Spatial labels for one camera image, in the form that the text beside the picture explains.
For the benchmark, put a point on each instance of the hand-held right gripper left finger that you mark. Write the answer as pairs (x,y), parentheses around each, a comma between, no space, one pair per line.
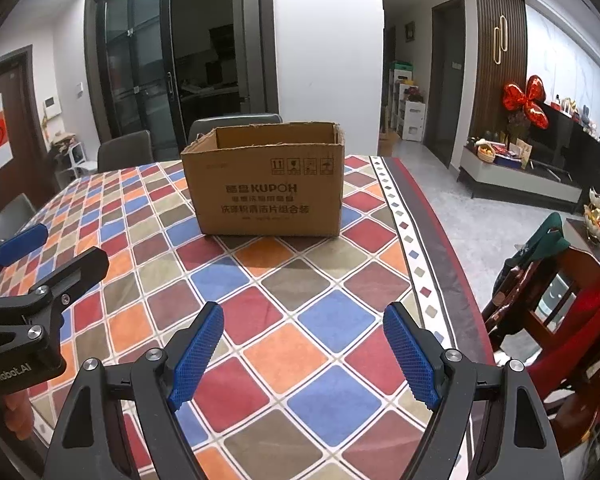
(197,355)

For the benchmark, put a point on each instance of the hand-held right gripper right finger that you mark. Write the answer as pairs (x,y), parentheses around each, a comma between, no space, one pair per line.
(412,355)

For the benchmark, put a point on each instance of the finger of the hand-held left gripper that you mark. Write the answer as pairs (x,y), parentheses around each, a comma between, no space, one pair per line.
(22,245)
(77,272)

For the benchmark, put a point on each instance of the brown cardboard box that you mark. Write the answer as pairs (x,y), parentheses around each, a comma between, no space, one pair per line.
(265,195)

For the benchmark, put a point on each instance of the grey dining chair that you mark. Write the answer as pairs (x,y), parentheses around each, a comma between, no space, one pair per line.
(10,217)
(205,125)
(125,152)

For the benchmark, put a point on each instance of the white stool with clutter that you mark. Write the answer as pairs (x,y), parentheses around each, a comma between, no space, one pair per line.
(70,152)

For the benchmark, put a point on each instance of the brown entrance door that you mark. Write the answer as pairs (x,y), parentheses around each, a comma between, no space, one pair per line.
(15,125)

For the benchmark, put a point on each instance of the wooden chair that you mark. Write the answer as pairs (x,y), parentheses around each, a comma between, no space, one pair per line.
(540,320)

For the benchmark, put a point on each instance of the green cloth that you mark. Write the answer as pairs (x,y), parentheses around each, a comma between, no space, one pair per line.
(545,240)

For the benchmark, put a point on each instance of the red cloth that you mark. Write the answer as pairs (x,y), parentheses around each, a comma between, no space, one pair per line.
(590,330)

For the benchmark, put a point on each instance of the white low cabinet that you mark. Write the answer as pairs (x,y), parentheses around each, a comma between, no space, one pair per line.
(520,180)

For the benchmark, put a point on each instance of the fruit basket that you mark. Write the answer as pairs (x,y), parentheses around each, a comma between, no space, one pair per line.
(486,153)

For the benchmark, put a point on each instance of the dark glass sliding door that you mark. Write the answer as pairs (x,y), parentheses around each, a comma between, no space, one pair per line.
(140,60)

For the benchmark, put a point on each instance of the white drawer unit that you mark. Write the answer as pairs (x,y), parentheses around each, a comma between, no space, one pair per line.
(414,122)

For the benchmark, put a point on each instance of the black television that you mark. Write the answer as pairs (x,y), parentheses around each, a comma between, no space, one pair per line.
(580,150)

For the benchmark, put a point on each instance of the white shelf rack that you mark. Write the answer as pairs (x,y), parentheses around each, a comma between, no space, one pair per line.
(397,90)

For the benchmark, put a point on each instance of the dark room door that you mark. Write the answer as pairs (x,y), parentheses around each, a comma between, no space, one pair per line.
(445,85)

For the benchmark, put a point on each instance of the red bow balloon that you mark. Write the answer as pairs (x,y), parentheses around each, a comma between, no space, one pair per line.
(527,102)

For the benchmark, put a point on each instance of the white wall intercom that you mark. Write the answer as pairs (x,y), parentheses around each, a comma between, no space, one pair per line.
(51,107)

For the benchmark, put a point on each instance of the small wall picture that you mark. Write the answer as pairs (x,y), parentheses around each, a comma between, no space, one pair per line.
(409,30)

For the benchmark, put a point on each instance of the gold wall ornament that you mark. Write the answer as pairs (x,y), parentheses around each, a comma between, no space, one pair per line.
(501,40)

